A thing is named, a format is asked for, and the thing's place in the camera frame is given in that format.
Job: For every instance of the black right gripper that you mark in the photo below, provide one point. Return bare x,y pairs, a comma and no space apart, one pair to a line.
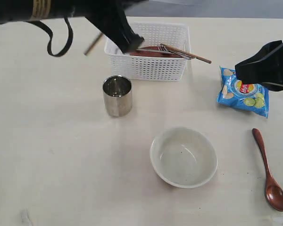
264,68

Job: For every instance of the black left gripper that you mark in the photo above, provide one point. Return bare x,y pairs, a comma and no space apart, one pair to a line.
109,17

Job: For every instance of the brown wooden chopstick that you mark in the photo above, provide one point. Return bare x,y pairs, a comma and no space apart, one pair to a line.
93,44
176,50

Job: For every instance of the blue potato chips bag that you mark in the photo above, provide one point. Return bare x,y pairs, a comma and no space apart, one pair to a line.
248,97

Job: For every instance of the stainless steel cup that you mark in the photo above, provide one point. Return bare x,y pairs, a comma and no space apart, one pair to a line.
117,92

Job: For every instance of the white ceramic bowl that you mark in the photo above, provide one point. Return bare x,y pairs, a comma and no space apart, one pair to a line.
183,157

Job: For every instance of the brown wooden spoon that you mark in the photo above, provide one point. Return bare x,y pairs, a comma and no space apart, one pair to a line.
273,192

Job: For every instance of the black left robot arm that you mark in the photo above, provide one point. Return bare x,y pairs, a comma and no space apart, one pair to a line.
34,11

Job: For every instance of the brown round plate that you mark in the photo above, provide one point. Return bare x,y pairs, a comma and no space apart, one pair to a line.
153,51

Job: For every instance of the white perforated plastic basket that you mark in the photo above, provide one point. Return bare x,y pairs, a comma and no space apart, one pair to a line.
151,68

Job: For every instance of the silver metal fork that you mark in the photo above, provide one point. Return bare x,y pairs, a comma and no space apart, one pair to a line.
165,50

